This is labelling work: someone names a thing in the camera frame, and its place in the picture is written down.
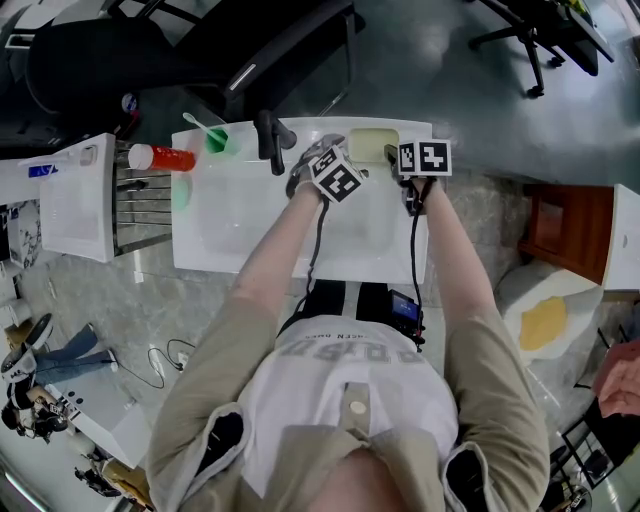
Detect red bottle white cap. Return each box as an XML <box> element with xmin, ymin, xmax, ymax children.
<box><xmin>126</xmin><ymin>143</ymin><xmax>197</xmax><ymax>173</ymax></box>

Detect black device blue screen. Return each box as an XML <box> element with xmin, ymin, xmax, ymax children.
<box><xmin>389</xmin><ymin>288</ymin><xmax>427</xmax><ymax>347</ymax></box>

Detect black white headset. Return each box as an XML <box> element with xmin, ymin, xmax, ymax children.
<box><xmin>0</xmin><ymin>311</ymin><xmax>55</xmax><ymax>382</ymax></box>

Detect metal rack stand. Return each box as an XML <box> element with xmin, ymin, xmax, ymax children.
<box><xmin>111</xmin><ymin>141</ymin><xmax>174</xmax><ymax>257</ymax></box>

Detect large white sink basin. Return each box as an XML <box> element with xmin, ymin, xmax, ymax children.
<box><xmin>170</xmin><ymin>116</ymin><xmax>434</xmax><ymax>287</ymax></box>

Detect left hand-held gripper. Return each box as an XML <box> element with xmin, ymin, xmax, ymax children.
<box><xmin>285</xmin><ymin>132</ymin><xmax>371</xmax><ymax>205</ymax></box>

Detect white box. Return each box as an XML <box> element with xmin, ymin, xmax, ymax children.
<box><xmin>41</xmin><ymin>381</ymin><xmax>154</xmax><ymax>470</ymax></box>

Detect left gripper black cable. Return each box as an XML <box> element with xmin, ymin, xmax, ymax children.
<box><xmin>278</xmin><ymin>196</ymin><xmax>332</xmax><ymax>334</ymax></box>

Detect large black office chair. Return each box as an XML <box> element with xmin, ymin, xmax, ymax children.
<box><xmin>23</xmin><ymin>0</ymin><xmax>367</xmax><ymax>132</ymax></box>

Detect person's left forearm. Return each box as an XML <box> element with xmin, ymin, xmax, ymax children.
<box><xmin>233</xmin><ymin>186</ymin><xmax>327</xmax><ymax>324</ymax></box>

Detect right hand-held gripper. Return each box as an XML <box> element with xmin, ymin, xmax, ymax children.
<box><xmin>382</xmin><ymin>139</ymin><xmax>453</xmax><ymax>217</ymax></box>

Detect pale green plastic tray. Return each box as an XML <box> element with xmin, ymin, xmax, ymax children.
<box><xmin>347</xmin><ymin>127</ymin><xmax>402</xmax><ymax>163</ymax></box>

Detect wooden cabinet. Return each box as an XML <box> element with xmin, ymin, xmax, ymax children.
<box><xmin>516</xmin><ymin>181</ymin><xmax>617</xmax><ymax>287</ymax></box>

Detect black sink faucet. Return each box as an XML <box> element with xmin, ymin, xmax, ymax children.
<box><xmin>256</xmin><ymin>109</ymin><xmax>298</xmax><ymax>177</ymax></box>

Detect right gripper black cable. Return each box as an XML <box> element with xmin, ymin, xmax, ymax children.
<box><xmin>408</xmin><ymin>183</ymin><xmax>427</xmax><ymax>342</ymax></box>

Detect person's black trousers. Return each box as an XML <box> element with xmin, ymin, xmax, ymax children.
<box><xmin>298</xmin><ymin>278</ymin><xmax>397</xmax><ymax>322</ymax></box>

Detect pale green oval object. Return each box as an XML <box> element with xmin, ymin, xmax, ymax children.
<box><xmin>171</xmin><ymin>176</ymin><xmax>194</xmax><ymax>215</ymax></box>

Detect marble pattern slab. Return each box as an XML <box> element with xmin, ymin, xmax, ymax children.
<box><xmin>0</xmin><ymin>198</ymin><xmax>44</xmax><ymax>267</ymax></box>

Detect person's khaki jacket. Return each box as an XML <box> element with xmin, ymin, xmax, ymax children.
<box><xmin>144</xmin><ymin>293</ymin><xmax>552</xmax><ymax>512</ymax></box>

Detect fried egg cushion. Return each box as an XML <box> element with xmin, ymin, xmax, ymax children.
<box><xmin>493</xmin><ymin>259</ymin><xmax>607</xmax><ymax>362</ymax></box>

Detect person's right forearm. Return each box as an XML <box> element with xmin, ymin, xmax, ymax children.
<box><xmin>423</xmin><ymin>176</ymin><xmax>497</xmax><ymax>324</ymax></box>

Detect black floor cable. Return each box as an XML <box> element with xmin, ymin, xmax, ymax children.
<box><xmin>146</xmin><ymin>338</ymin><xmax>190</xmax><ymax>390</ymax></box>

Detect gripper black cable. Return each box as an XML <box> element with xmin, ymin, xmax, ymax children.
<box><xmin>408</xmin><ymin>183</ymin><xmax>427</xmax><ymax>342</ymax></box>
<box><xmin>278</xmin><ymin>196</ymin><xmax>332</xmax><ymax>334</ymax></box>

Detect white cabinet sink basin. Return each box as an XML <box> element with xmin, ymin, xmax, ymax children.
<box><xmin>601</xmin><ymin>183</ymin><xmax>640</xmax><ymax>292</ymax></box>

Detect person's white shirt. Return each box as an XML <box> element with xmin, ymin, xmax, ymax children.
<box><xmin>241</xmin><ymin>319</ymin><xmax>460</xmax><ymax>497</ymax></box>

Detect small white sink basin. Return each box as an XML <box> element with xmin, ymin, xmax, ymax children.
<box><xmin>36</xmin><ymin>131</ymin><xmax>119</xmax><ymax>264</ymax></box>

